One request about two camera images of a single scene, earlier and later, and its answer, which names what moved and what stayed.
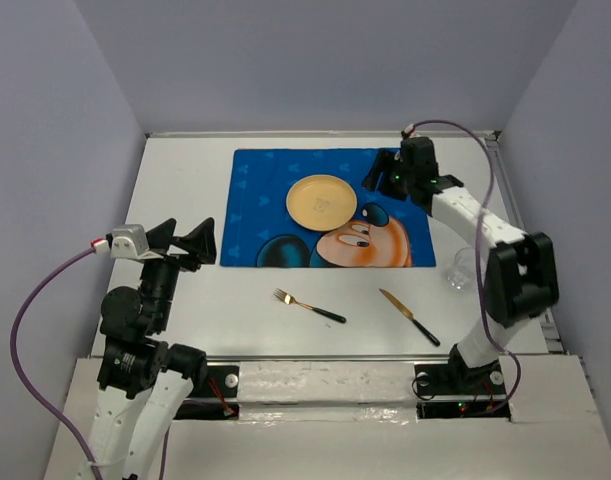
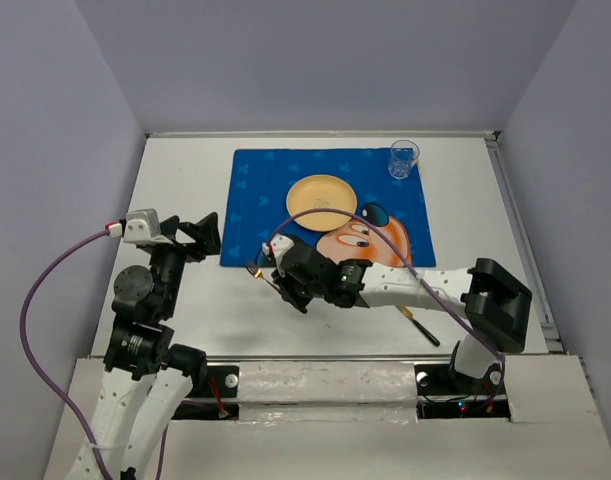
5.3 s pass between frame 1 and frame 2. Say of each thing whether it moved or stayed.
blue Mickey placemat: stayed
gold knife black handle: stayed
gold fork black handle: moved
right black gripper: moved
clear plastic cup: moved
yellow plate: stayed
